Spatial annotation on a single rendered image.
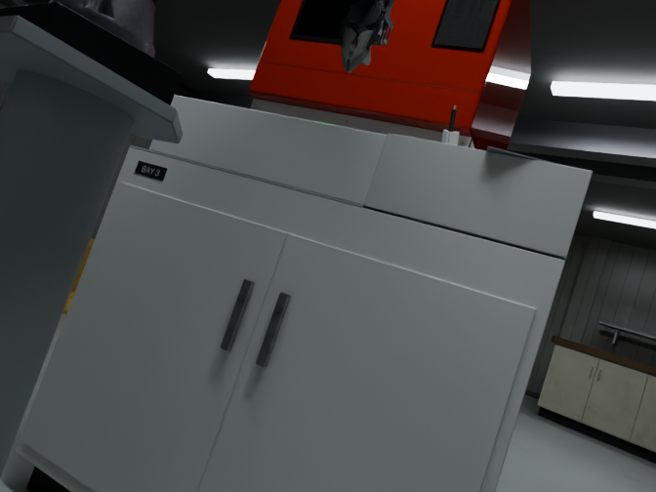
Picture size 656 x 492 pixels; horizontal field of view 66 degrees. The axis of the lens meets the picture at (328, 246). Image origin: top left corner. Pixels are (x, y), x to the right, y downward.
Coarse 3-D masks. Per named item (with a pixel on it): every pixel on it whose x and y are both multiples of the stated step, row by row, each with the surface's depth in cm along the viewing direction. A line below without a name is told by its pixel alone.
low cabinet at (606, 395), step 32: (576, 352) 569; (608, 352) 550; (544, 384) 579; (576, 384) 562; (608, 384) 546; (640, 384) 531; (544, 416) 576; (576, 416) 554; (608, 416) 539; (640, 416) 524; (640, 448) 522
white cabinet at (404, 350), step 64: (128, 192) 115; (192, 192) 108; (256, 192) 102; (128, 256) 111; (192, 256) 104; (256, 256) 99; (320, 256) 93; (384, 256) 89; (448, 256) 85; (512, 256) 81; (64, 320) 115; (128, 320) 108; (192, 320) 101; (256, 320) 96; (320, 320) 91; (384, 320) 87; (448, 320) 83; (512, 320) 79; (64, 384) 111; (128, 384) 104; (192, 384) 98; (256, 384) 93; (320, 384) 89; (384, 384) 84; (448, 384) 81; (512, 384) 77; (64, 448) 107; (128, 448) 101; (192, 448) 96; (256, 448) 91; (320, 448) 86; (384, 448) 82; (448, 448) 79
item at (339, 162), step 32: (192, 128) 112; (224, 128) 108; (256, 128) 105; (288, 128) 102; (320, 128) 99; (192, 160) 110; (224, 160) 107; (256, 160) 104; (288, 160) 101; (320, 160) 98; (352, 160) 95; (320, 192) 96; (352, 192) 94
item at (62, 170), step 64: (0, 64) 68; (64, 64) 56; (0, 128) 65; (64, 128) 65; (128, 128) 73; (0, 192) 64; (64, 192) 66; (0, 256) 64; (64, 256) 69; (0, 320) 64; (0, 384) 65; (0, 448) 68
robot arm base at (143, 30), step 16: (64, 0) 66; (80, 0) 66; (96, 0) 67; (112, 0) 68; (128, 0) 69; (144, 0) 72; (96, 16) 66; (112, 16) 67; (128, 16) 69; (144, 16) 72; (112, 32) 67; (128, 32) 69; (144, 32) 71; (144, 48) 72
